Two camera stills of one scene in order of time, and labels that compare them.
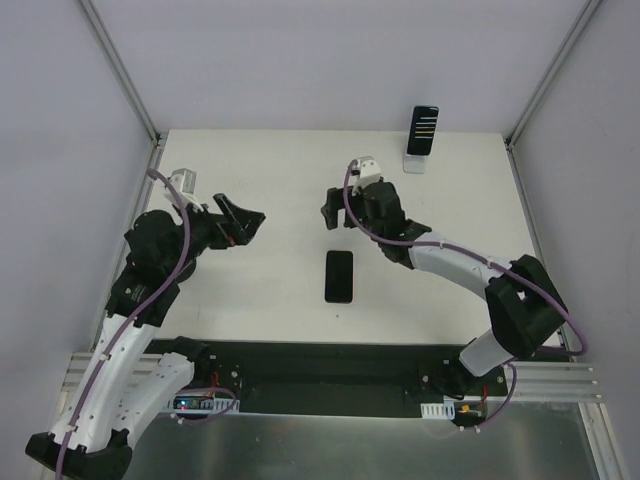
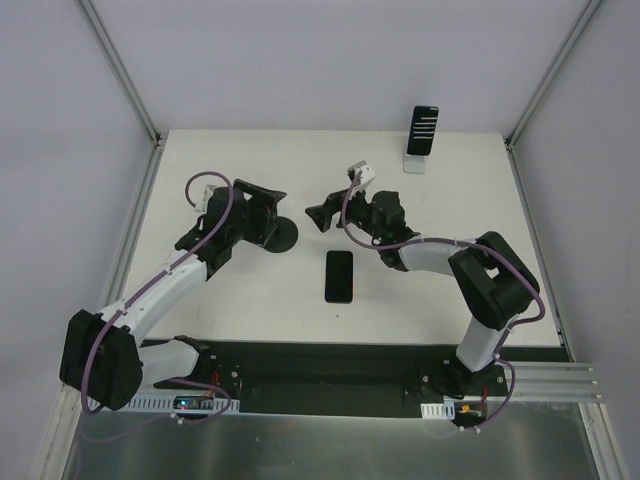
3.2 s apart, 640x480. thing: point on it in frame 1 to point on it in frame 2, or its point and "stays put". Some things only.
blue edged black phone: (423, 130) stays put
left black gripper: (226, 219) to (265, 209)
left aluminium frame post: (121, 71) stays put
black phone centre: (339, 279) stays put
